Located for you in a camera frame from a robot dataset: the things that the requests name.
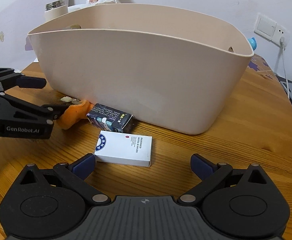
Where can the blue penguin figurine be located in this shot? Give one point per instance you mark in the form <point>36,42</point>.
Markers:
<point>253,43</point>

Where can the cream thermos bottle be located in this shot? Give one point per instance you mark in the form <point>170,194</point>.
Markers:
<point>55,9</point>

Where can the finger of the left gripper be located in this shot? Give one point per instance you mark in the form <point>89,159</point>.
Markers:
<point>22,81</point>
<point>52,112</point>

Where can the white card box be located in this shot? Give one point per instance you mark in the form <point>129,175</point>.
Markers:
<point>124,149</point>

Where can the lilac bed headboard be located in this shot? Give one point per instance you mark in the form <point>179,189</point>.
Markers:
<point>17,18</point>

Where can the white wall switch socket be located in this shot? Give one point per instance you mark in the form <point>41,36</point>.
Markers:
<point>272,31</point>

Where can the dark blue small box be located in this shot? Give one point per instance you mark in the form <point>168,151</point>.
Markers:
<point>110,119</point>

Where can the orange sock doll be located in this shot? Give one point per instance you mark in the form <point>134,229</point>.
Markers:
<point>74,114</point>

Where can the white tissue pack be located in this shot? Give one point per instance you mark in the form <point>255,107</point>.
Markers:
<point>76,7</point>

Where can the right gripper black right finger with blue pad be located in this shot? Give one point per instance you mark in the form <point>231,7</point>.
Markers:
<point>211,176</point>

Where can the beige plastic storage bin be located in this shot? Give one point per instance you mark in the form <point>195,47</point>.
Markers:
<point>166,66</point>

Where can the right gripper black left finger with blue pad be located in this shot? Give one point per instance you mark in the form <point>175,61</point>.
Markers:
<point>73,177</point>

